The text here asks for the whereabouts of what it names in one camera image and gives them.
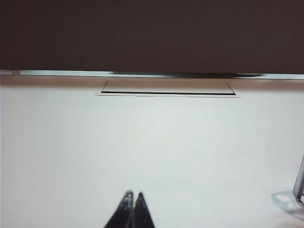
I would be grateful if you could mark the transparent grey octagonal mug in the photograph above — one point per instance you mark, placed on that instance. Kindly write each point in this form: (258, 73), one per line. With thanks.
(299, 183)

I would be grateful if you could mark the white partition support bracket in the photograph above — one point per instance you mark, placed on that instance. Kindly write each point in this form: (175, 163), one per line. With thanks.
(15, 72)

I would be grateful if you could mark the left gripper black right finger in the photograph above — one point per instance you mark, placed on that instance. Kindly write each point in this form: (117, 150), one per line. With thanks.
(142, 213)

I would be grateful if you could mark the white flat oval foot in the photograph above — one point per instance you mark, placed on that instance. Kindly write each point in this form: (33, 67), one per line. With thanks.
(249, 74)

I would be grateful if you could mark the wide brown partition panel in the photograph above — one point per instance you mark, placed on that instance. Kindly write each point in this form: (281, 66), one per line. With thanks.
(152, 35)

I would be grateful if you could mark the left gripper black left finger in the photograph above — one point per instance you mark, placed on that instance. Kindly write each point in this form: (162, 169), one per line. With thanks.
(124, 211)

